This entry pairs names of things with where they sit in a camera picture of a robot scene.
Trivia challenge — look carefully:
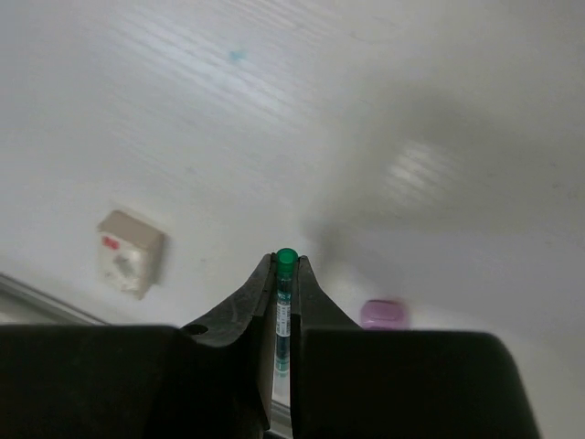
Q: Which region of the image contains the purple highlighter marker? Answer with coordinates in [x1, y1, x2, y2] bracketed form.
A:
[360, 300, 410, 330]

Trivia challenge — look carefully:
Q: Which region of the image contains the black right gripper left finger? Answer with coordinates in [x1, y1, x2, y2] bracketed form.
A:
[1, 254, 276, 438]

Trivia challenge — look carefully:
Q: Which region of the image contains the white eraser with red label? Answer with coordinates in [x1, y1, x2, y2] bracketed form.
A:
[97, 209, 165, 300]

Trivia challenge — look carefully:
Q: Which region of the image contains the green gel pen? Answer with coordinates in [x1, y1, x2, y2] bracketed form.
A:
[274, 248, 298, 405]

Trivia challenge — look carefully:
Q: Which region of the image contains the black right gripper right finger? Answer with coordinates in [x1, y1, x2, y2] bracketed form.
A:
[290, 257, 540, 438]

